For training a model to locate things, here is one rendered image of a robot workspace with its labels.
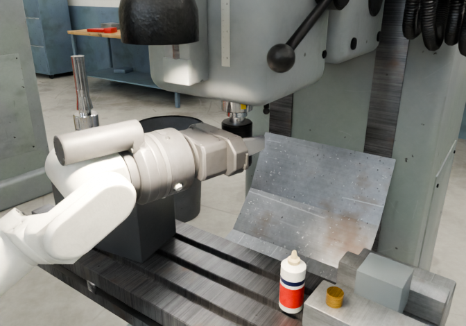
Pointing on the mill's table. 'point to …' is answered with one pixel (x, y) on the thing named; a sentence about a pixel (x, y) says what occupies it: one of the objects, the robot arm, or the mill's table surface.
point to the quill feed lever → (286, 62)
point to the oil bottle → (292, 284)
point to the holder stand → (139, 229)
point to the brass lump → (334, 297)
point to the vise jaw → (350, 311)
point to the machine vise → (442, 286)
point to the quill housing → (254, 39)
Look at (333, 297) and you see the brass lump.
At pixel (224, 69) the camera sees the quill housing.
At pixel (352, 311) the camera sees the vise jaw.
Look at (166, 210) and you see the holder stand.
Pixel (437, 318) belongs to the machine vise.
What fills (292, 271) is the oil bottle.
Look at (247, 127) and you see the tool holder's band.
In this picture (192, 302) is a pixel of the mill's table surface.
